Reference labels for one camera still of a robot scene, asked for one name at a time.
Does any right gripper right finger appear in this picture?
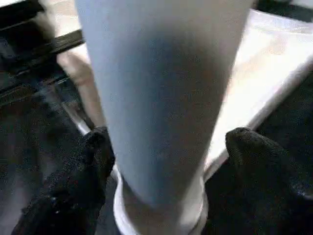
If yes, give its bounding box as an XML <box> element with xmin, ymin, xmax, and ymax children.
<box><xmin>203</xmin><ymin>127</ymin><xmax>313</xmax><ymax>235</ymax></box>

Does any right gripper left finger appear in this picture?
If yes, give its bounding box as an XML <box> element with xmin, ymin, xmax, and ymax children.
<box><xmin>11</xmin><ymin>126</ymin><xmax>116</xmax><ymax>235</ymax></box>

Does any white plastic table top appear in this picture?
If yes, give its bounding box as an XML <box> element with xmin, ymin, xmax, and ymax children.
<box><xmin>39</xmin><ymin>0</ymin><xmax>313</xmax><ymax>235</ymax></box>

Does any white plastic table leg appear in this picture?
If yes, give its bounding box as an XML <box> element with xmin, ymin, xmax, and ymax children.
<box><xmin>74</xmin><ymin>0</ymin><xmax>255</xmax><ymax>211</ymax></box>

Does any black work mat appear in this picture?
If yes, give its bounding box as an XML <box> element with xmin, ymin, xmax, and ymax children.
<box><xmin>0</xmin><ymin>0</ymin><xmax>313</xmax><ymax>235</ymax></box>

